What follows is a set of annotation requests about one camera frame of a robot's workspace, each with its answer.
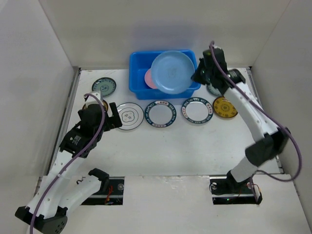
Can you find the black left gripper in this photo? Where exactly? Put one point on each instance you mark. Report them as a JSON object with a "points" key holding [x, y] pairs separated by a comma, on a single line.
{"points": [[110, 119]]}

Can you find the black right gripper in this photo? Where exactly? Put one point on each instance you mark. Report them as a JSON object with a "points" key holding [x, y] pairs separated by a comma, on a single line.
{"points": [[201, 73]]}

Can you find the white plate thin green rim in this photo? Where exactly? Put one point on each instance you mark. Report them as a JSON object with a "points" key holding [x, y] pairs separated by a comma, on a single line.
{"points": [[131, 115]]}

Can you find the light blue plastic plate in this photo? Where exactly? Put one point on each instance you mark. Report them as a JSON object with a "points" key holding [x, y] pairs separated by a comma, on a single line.
{"points": [[171, 72]]}

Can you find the pink plastic plate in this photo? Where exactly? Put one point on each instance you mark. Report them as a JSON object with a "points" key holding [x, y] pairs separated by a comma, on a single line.
{"points": [[148, 79]]}

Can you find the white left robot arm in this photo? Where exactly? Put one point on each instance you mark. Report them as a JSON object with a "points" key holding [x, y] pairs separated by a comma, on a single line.
{"points": [[48, 211]]}

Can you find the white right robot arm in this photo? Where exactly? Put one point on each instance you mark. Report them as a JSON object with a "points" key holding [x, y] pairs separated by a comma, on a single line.
{"points": [[269, 139]]}

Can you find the blue plastic bin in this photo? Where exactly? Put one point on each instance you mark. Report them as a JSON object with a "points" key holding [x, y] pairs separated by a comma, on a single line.
{"points": [[139, 64]]}

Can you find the yellow patterned plate left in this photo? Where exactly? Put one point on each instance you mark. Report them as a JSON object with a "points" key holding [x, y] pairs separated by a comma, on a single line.
{"points": [[105, 104]]}

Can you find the yellow patterned plate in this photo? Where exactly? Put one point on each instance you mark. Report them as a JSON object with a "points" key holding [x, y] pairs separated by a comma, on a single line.
{"points": [[223, 108], [105, 104]]}

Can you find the celadon blue pattern plate left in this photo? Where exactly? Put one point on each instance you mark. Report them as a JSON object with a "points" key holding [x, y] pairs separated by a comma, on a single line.
{"points": [[106, 86]]}

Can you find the celadon blue pattern plate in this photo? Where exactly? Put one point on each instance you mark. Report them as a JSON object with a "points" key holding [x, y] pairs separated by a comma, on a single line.
{"points": [[106, 86], [213, 91]]}

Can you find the celadon blue pattern plate right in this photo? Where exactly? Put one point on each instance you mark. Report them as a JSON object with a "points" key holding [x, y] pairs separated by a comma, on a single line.
{"points": [[213, 91]]}

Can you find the green rim plate right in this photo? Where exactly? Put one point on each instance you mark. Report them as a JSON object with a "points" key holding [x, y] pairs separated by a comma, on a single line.
{"points": [[197, 110]]}

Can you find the yellow patterned plate right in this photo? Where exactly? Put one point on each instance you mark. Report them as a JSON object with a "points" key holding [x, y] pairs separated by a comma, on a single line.
{"points": [[223, 108]]}

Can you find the green rim plate left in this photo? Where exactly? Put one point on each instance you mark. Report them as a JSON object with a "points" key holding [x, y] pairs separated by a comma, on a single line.
{"points": [[160, 114]]}

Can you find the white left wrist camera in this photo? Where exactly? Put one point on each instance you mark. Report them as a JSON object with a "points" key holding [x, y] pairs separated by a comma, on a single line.
{"points": [[95, 95]]}

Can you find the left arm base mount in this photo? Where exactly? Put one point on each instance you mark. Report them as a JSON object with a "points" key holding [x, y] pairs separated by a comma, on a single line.
{"points": [[110, 192]]}

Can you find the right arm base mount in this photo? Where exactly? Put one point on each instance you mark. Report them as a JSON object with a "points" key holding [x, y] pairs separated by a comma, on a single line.
{"points": [[226, 191]]}

